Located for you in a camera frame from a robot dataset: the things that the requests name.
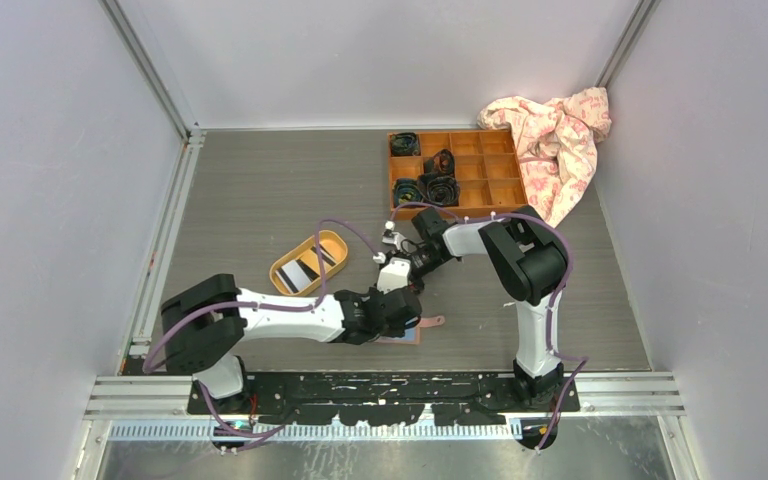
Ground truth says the rolled dark tie bottom-middle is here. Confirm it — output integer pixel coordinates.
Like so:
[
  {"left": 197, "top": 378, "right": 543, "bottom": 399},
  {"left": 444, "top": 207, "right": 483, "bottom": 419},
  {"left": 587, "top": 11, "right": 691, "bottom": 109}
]
[{"left": 417, "top": 174, "right": 461, "bottom": 207}]

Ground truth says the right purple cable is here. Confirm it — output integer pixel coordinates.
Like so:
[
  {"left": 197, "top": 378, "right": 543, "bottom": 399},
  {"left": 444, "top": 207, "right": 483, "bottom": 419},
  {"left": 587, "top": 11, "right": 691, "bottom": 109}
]
[{"left": 389, "top": 201, "right": 591, "bottom": 452}]

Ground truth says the wooden compartment organizer box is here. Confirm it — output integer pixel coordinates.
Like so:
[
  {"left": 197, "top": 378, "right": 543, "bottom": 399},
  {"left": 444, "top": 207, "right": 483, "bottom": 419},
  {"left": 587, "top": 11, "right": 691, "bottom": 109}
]
[{"left": 387, "top": 130, "right": 527, "bottom": 220}]

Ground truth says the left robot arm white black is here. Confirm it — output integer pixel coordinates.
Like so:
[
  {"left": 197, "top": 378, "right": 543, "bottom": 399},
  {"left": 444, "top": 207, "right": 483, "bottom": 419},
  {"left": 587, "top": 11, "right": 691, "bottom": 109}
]
[{"left": 144, "top": 274, "right": 422, "bottom": 413}]

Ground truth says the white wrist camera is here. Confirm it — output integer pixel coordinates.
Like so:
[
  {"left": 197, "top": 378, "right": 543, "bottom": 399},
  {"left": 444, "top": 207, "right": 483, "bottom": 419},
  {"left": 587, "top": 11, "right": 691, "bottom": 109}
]
[
  {"left": 376, "top": 257, "right": 411, "bottom": 294},
  {"left": 381, "top": 220, "right": 406, "bottom": 252}
]

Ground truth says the pink floral crumpled cloth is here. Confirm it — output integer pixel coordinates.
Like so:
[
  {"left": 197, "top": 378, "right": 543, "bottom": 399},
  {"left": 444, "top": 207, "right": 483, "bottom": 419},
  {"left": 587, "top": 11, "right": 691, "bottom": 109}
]
[{"left": 477, "top": 87, "right": 612, "bottom": 227}]

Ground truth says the rolled dark tie bottom-left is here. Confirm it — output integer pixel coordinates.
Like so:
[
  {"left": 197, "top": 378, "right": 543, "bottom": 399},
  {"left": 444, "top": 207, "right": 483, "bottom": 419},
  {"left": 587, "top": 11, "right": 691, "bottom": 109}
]
[{"left": 391, "top": 178, "right": 425, "bottom": 208}]

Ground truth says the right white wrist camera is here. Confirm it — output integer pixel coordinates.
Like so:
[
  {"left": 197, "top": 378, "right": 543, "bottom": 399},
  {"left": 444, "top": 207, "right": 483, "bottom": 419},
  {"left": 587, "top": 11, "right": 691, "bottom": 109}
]
[{"left": 381, "top": 220, "right": 406, "bottom": 252}]

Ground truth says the brown leather card holder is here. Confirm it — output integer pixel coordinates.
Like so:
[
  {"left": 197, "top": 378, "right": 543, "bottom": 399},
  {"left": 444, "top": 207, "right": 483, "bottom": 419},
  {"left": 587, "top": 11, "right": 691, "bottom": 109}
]
[{"left": 376, "top": 315, "right": 446, "bottom": 345}]

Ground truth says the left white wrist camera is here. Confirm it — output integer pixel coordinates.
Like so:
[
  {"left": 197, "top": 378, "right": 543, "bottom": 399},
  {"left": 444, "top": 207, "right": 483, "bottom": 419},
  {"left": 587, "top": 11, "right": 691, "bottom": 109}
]
[{"left": 376, "top": 257, "right": 411, "bottom": 294}]

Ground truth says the yellow oval card tray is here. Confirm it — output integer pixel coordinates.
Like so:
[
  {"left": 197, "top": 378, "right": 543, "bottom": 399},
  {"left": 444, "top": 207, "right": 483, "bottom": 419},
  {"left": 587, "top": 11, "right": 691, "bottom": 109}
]
[{"left": 269, "top": 230, "right": 349, "bottom": 296}]

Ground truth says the rolled dark tie middle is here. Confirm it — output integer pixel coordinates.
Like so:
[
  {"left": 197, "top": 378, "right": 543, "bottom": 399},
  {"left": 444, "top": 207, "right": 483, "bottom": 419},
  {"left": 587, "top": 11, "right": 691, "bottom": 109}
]
[{"left": 423, "top": 149, "right": 456, "bottom": 177}]

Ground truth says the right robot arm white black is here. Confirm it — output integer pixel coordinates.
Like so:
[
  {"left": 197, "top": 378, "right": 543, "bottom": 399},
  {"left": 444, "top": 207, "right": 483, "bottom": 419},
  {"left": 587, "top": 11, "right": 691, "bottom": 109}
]
[{"left": 404, "top": 207, "right": 571, "bottom": 411}]

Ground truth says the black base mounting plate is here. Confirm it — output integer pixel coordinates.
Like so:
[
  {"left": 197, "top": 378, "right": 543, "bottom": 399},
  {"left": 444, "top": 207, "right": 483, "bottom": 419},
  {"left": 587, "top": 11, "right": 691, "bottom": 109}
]
[{"left": 213, "top": 372, "right": 580, "bottom": 427}]

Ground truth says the aluminium frame rail front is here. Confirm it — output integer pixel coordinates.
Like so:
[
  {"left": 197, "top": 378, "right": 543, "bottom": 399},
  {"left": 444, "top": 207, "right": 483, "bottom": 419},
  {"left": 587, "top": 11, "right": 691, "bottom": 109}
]
[{"left": 85, "top": 371, "right": 685, "bottom": 443}]

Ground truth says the rolled dark tie top-left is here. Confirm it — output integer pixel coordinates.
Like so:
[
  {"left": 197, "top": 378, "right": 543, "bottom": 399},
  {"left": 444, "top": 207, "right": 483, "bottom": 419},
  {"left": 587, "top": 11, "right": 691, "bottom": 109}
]
[{"left": 389, "top": 132, "right": 421, "bottom": 157}]

